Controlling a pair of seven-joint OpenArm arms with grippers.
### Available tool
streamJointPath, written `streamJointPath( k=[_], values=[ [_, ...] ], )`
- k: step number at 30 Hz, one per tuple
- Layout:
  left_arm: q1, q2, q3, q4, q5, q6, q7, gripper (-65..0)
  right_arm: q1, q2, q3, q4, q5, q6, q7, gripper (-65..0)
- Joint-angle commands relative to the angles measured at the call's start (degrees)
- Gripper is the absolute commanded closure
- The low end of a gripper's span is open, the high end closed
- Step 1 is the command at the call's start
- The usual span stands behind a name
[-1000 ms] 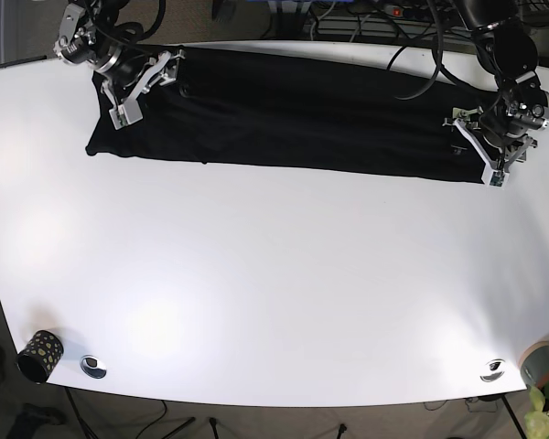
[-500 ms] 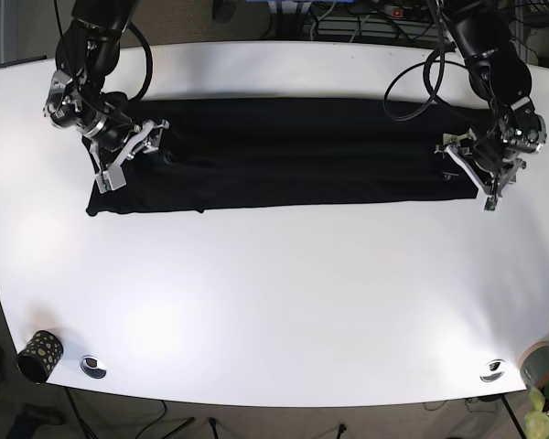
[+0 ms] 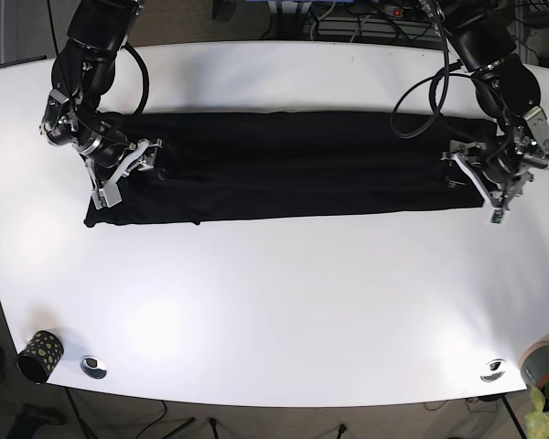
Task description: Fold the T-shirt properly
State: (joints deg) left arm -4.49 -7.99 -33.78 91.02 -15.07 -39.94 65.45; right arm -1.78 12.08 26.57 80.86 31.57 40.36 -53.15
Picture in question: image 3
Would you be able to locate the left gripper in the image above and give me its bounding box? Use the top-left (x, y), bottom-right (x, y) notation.
top-left (441, 141), bottom-right (534, 225)

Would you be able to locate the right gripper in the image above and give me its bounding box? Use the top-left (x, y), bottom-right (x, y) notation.
top-left (84, 139), bottom-right (167, 210)

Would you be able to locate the right table cable grommet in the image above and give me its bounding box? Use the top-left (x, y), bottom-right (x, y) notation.
top-left (479, 359), bottom-right (506, 383)

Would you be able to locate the table cable grommet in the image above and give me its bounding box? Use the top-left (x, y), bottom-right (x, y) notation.
top-left (80, 356), bottom-right (107, 380)
top-left (479, 359), bottom-right (506, 383)

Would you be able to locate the green potted plant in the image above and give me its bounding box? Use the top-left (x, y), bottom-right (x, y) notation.
top-left (524, 381), bottom-right (549, 439)

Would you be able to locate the left table cable grommet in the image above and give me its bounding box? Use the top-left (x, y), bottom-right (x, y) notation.
top-left (80, 356), bottom-right (107, 380)

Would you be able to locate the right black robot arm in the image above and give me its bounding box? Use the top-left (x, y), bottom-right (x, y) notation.
top-left (39, 1), bottom-right (163, 209)

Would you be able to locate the grey tape roll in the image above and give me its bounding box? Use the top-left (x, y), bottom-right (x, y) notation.
top-left (519, 341), bottom-right (549, 390)

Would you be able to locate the black gold-dotted cup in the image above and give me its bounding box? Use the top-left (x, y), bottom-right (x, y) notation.
top-left (16, 330), bottom-right (64, 384)

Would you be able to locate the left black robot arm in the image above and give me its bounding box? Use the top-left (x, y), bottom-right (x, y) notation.
top-left (390, 1), bottom-right (549, 224)

